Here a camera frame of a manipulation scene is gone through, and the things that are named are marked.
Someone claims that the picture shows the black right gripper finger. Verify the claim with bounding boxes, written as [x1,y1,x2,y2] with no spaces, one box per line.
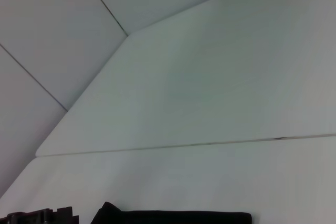
[6,206,80,224]

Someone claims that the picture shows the black shirt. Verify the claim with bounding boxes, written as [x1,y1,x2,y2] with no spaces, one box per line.
[90,201,253,224]

